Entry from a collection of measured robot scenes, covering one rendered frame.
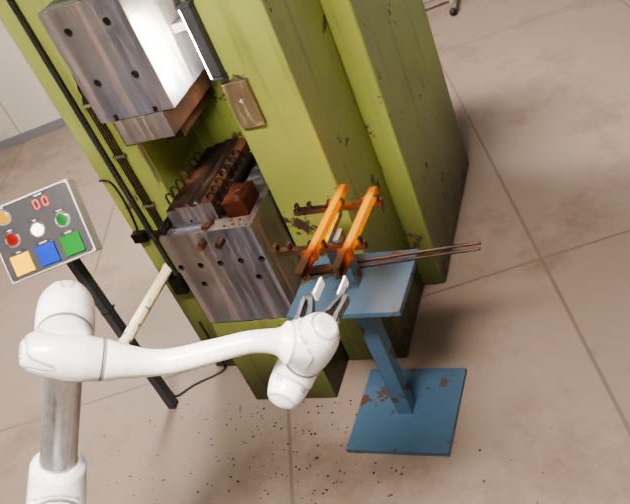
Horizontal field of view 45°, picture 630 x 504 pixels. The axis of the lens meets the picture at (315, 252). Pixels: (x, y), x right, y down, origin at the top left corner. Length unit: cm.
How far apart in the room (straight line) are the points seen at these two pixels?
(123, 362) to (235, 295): 114
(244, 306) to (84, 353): 122
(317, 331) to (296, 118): 100
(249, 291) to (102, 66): 95
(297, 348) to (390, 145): 146
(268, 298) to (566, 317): 119
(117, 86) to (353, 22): 87
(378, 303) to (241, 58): 89
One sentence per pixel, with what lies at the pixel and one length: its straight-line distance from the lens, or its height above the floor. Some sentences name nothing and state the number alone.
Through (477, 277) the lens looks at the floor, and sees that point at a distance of 349.
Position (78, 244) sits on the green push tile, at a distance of 291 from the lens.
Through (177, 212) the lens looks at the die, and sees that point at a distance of 281.
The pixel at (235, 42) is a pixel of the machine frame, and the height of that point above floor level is 147.
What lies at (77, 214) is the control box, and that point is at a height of 109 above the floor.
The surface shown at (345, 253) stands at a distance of 224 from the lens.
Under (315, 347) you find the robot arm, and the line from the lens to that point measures 178.
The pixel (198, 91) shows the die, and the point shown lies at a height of 130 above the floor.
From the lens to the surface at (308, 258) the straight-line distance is 229.
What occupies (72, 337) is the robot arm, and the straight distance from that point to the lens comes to 184.
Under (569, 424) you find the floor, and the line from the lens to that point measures 287.
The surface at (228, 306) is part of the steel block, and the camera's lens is 297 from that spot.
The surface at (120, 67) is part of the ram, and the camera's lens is 255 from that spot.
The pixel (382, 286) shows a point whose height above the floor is 68.
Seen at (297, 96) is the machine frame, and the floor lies 125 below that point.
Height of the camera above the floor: 225
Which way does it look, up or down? 34 degrees down
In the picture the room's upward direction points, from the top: 25 degrees counter-clockwise
